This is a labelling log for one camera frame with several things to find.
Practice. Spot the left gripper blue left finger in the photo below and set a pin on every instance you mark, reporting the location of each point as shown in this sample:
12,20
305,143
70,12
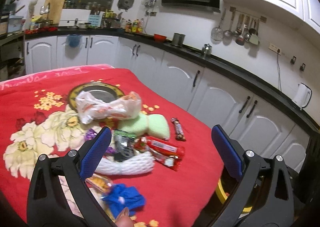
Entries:
47,204

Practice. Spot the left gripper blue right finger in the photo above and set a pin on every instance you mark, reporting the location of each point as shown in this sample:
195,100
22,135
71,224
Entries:
263,195

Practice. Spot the orange snack packet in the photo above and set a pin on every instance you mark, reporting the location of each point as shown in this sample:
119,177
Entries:
100,183

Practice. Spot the blue plastic bag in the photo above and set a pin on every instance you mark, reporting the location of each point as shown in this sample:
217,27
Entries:
122,196

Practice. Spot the purple candy wrapper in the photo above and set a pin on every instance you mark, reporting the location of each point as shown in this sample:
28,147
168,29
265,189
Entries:
90,134

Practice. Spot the black silver snack wrapper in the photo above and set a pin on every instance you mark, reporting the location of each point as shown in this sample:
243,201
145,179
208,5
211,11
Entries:
124,145

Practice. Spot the white foam fruit net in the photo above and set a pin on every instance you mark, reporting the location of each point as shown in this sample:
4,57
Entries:
136,165

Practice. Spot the red snack wrapper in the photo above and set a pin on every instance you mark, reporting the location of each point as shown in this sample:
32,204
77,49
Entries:
164,152

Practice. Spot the green sponge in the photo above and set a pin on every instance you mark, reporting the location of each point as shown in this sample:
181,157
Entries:
158,127
138,126

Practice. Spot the brown chocolate bar wrapper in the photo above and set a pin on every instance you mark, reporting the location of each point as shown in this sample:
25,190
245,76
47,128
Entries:
179,134

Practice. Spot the white orange plastic bag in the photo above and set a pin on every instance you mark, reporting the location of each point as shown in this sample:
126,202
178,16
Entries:
124,108

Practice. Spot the yellow rimmed black trash bin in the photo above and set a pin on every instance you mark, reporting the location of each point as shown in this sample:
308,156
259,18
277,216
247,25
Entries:
222,196

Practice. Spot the person's left hand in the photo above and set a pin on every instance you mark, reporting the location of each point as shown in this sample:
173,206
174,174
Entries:
123,219

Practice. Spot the red floral table cloth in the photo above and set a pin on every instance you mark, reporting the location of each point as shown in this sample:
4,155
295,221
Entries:
36,119

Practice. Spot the white electric kettle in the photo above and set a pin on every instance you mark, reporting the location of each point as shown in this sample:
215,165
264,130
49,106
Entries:
303,96

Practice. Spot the round gold metal tray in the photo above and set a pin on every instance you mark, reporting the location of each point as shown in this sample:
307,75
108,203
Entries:
102,91

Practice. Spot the blue hanging pot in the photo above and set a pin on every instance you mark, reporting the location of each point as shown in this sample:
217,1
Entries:
73,41

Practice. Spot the steel kettle on counter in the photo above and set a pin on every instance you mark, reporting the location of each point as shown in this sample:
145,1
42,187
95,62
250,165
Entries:
206,50

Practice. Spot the hanging steel strainer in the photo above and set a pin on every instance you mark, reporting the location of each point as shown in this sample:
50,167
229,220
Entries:
217,32

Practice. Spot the light blue utensil basket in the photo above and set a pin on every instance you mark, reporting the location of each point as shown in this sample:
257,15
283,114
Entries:
95,20

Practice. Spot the grey metal canister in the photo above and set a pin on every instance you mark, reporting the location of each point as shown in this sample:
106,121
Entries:
178,39

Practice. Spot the red bowl on counter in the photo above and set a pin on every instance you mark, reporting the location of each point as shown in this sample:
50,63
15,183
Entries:
159,38

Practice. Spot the wooden cutting board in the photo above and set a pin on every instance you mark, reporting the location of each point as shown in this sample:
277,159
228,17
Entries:
53,10

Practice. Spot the round steel lid on wall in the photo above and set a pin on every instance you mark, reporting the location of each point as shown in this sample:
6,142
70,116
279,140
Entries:
125,4

